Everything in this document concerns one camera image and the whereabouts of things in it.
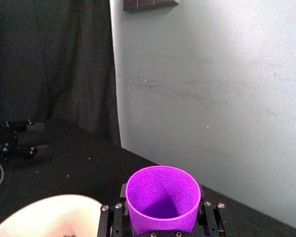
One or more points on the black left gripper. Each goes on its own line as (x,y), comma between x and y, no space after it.
(0,142)

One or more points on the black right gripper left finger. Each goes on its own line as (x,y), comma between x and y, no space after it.
(113,219)

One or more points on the pink plastic cup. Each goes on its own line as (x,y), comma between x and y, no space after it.
(160,187)

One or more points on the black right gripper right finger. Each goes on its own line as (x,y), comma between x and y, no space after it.
(213,219)

